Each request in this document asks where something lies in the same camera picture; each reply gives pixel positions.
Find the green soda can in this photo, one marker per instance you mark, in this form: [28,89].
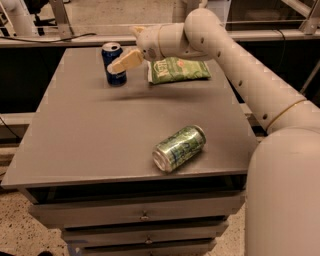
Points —
[175,150]

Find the middle grey drawer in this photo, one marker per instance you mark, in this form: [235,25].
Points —
[148,233]

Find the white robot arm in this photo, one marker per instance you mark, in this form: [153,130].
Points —
[283,181]

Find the grey drawer cabinet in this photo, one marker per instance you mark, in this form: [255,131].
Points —
[89,141]

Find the metal bracket post left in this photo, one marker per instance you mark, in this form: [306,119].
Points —
[61,18]

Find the grey metal rail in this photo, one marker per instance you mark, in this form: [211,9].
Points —
[86,40]

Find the grey drawer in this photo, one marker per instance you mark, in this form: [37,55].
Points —
[138,209]
[148,233]
[167,248]

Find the green chip bag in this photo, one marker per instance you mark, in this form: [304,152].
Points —
[173,69]

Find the bottom grey drawer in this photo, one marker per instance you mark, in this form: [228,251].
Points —
[167,248]

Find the top grey drawer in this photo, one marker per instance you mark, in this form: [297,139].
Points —
[138,209]

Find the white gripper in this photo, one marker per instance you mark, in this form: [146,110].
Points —
[149,43]

